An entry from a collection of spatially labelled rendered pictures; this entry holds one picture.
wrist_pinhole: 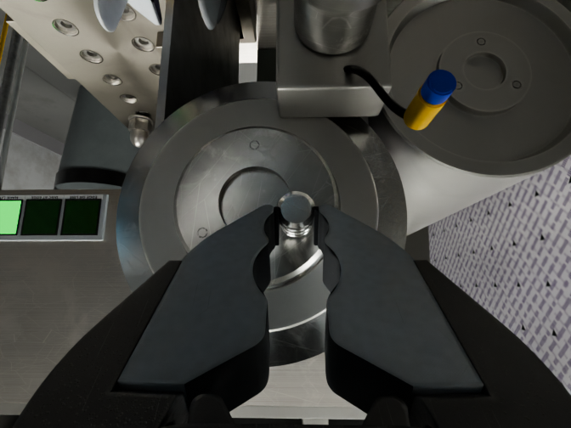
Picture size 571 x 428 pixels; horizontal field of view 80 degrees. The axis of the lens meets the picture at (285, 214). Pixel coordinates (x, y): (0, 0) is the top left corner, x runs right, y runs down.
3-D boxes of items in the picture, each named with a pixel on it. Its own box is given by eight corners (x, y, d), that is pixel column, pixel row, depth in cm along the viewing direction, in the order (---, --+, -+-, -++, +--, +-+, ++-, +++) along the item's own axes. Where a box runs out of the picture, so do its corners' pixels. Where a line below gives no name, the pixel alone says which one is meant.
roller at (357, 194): (370, 93, 17) (387, 331, 15) (326, 209, 43) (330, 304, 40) (146, 100, 18) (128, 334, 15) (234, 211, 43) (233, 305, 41)
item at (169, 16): (183, -110, 24) (162, 141, 20) (239, 87, 47) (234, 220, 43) (176, -110, 24) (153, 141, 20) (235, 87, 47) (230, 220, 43)
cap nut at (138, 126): (147, 114, 52) (144, 142, 51) (156, 125, 56) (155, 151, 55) (123, 115, 52) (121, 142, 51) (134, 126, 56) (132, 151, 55)
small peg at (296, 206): (319, 195, 12) (309, 232, 12) (315, 211, 15) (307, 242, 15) (282, 185, 13) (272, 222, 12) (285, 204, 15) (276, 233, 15)
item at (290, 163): (225, 98, 17) (367, 167, 16) (233, 119, 18) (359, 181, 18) (139, 234, 15) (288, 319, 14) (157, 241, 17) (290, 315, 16)
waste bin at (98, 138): (107, 121, 270) (97, 205, 255) (48, 80, 218) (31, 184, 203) (171, 114, 260) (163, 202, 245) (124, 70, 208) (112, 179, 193)
